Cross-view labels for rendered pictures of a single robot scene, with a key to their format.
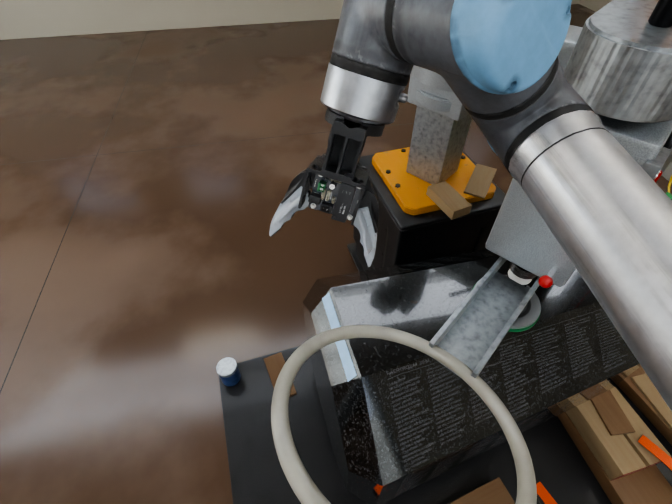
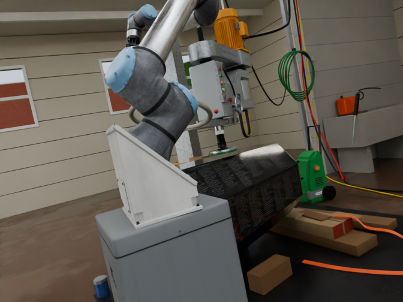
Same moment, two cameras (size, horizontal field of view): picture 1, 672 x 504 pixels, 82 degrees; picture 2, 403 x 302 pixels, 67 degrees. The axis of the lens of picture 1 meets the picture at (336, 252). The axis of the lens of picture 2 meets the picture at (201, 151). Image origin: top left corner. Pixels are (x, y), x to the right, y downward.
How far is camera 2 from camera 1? 1.76 m
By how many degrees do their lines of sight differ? 45
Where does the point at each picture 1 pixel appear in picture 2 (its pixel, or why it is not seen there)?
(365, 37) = (131, 24)
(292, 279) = not seen: hidden behind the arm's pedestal
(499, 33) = (146, 9)
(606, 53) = (191, 47)
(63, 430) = not seen: outside the picture
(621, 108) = (200, 55)
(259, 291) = not seen: hidden behind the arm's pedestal
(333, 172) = (131, 43)
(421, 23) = (138, 15)
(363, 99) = (134, 32)
